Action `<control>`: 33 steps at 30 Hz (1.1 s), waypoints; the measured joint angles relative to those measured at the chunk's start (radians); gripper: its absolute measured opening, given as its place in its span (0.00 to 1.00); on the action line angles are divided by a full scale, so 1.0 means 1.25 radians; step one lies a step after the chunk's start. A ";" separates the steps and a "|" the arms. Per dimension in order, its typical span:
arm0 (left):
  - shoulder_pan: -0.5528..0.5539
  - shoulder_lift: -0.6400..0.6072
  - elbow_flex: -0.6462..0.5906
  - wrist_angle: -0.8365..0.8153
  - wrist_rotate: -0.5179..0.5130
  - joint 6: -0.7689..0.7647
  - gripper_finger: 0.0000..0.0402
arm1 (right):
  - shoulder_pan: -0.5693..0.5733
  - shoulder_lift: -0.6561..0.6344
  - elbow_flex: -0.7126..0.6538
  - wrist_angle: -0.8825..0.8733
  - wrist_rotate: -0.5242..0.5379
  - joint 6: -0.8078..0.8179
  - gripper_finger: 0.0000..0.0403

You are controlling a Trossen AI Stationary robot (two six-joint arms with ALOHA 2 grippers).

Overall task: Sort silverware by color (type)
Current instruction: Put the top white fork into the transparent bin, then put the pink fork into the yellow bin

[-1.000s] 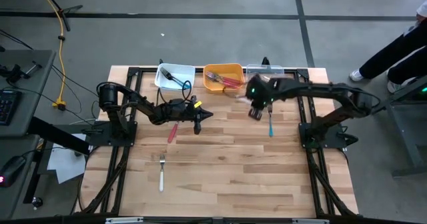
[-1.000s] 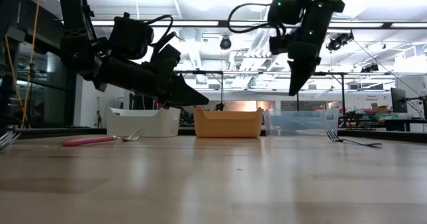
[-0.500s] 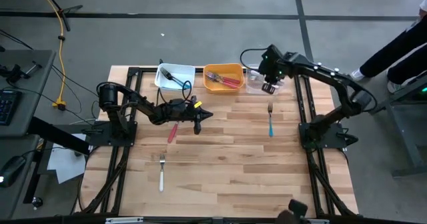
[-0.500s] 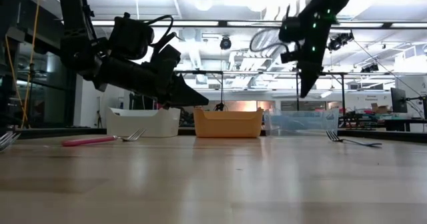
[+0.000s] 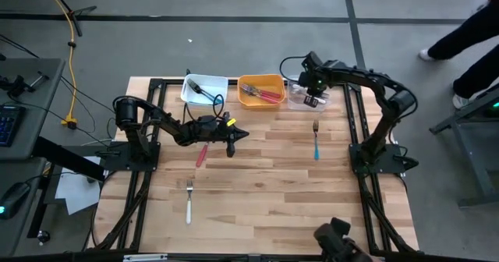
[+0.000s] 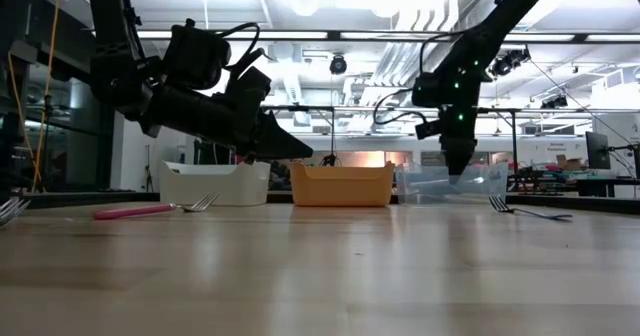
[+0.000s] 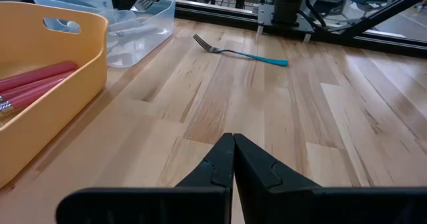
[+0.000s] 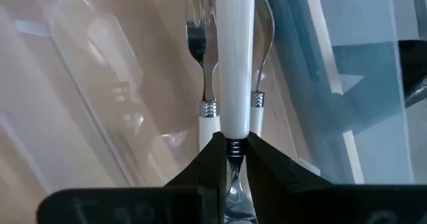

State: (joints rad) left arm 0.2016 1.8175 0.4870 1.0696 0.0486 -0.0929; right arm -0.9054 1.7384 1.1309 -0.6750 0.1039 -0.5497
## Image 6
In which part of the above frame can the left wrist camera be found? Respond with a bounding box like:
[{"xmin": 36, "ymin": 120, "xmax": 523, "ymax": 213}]
[{"xmin": 238, "ymin": 67, "xmax": 273, "ymax": 110}]

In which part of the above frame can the blue-handled metal fork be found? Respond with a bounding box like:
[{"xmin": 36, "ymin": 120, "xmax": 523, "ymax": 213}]
[{"xmin": 488, "ymin": 194, "xmax": 574, "ymax": 222}]

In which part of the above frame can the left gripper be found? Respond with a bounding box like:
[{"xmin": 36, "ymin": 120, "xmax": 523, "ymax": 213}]
[{"xmin": 138, "ymin": 83, "xmax": 315, "ymax": 161}]

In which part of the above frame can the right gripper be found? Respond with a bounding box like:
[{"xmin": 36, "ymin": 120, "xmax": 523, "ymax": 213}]
[{"xmin": 439, "ymin": 95, "xmax": 481, "ymax": 178}]

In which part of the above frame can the dark background desk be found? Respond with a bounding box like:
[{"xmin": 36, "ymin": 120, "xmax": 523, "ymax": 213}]
[{"xmin": 574, "ymin": 175, "xmax": 640, "ymax": 198}]

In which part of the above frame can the black computer monitor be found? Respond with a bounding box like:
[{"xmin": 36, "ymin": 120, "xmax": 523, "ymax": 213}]
[{"xmin": 584, "ymin": 130, "xmax": 612, "ymax": 171}]

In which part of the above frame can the orange plastic bin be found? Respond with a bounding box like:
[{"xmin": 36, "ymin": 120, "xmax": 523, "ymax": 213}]
[{"xmin": 288, "ymin": 160, "xmax": 397, "ymax": 208}]

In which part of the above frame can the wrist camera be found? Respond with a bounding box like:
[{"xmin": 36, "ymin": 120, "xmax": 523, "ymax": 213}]
[
  {"xmin": 414, "ymin": 119, "xmax": 444, "ymax": 141},
  {"xmin": 238, "ymin": 67, "xmax": 273, "ymax": 110}
]

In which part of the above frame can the black track spotlight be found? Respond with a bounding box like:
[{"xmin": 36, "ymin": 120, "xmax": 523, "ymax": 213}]
[
  {"xmin": 488, "ymin": 47, "xmax": 532, "ymax": 78},
  {"xmin": 539, "ymin": 93, "xmax": 570, "ymax": 110}
]

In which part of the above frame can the white-handled metal fork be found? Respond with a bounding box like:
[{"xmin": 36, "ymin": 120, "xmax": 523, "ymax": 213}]
[{"xmin": 0, "ymin": 197, "xmax": 32, "ymax": 228}]

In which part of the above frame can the clear plastic bin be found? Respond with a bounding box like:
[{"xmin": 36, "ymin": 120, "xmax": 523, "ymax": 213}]
[{"xmin": 394, "ymin": 161, "xmax": 510, "ymax": 206}]

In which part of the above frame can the brown cardboard box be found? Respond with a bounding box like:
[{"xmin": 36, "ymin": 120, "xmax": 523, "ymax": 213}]
[{"xmin": 555, "ymin": 154, "xmax": 585, "ymax": 172}]

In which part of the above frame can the black floor stand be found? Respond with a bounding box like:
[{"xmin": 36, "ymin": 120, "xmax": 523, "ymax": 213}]
[{"xmin": 43, "ymin": 93, "xmax": 52, "ymax": 192}]

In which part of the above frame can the white plastic bin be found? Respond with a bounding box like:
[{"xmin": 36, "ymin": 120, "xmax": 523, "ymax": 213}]
[{"xmin": 158, "ymin": 159, "xmax": 272, "ymax": 208}]

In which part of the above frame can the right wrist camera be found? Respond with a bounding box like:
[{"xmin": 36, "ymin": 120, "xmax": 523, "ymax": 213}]
[{"xmin": 414, "ymin": 119, "xmax": 444, "ymax": 141}]

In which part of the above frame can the black overhead camera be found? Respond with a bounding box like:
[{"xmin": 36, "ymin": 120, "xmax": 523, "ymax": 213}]
[{"xmin": 328, "ymin": 53, "xmax": 349, "ymax": 76}]

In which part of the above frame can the black background rig frame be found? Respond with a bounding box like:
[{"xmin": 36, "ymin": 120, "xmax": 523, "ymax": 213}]
[{"xmin": 262, "ymin": 104, "xmax": 640, "ymax": 193}]

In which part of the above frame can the yellow power cable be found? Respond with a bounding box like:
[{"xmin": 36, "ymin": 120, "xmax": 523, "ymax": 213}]
[{"xmin": 5, "ymin": 0, "xmax": 62, "ymax": 193}]

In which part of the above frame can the round ceiling lamp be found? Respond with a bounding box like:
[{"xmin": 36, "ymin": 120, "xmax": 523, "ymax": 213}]
[{"xmin": 291, "ymin": 0, "xmax": 320, "ymax": 18}]

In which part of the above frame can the red-handled metal fork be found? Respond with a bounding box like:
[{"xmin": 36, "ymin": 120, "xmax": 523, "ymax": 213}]
[{"xmin": 91, "ymin": 191, "xmax": 220, "ymax": 222}]

